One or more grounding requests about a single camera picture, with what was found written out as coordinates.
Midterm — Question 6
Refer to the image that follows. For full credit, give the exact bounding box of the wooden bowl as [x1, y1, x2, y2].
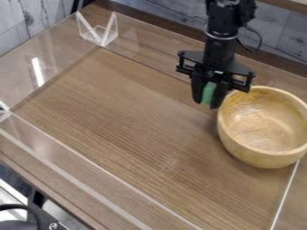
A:
[218, 85, 307, 169]

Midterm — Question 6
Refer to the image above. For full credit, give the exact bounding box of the green rectangular stick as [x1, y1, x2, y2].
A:
[202, 82, 216, 105]

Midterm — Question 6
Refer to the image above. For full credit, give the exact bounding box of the clear acrylic corner bracket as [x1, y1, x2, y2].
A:
[76, 12, 119, 47]

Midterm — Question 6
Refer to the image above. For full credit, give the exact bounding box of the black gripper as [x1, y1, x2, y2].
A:
[176, 31, 255, 109]

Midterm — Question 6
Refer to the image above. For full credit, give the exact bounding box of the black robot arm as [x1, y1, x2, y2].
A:
[176, 0, 256, 109]

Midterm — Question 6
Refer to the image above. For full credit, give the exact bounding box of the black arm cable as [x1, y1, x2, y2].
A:
[236, 25, 264, 53]

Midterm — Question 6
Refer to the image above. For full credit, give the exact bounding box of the black metal frame bracket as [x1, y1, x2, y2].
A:
[28, 190, 70, 230]

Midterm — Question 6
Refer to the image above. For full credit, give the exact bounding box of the clear acrylic tray wall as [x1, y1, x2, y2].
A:
[0, 109, 202, 230]

